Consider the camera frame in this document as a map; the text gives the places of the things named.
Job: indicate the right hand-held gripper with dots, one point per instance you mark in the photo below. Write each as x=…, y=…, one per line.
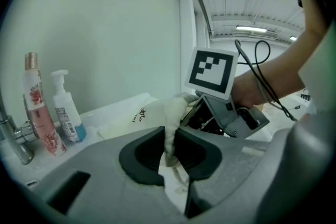
x=211, y=70

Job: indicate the long ceiling light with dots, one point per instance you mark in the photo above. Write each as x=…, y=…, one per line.
x=250, y=28

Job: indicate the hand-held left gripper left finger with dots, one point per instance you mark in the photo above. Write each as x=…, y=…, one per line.
x=141, y=157

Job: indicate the white pump bottle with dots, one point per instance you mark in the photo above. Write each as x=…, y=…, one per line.
x=65, y=110

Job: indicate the person's right hand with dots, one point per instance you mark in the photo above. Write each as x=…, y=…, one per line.
x=245, y=91

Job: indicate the pink floral bottle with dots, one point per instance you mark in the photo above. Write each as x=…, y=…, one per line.
x=39, y=118

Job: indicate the person's right forearm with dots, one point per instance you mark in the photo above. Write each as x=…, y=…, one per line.
x=288, y=65

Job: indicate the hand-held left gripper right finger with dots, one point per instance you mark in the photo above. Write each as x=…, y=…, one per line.
x=202, y=156

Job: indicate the chrome faucet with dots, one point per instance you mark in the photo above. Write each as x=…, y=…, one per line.
x=22, y=152

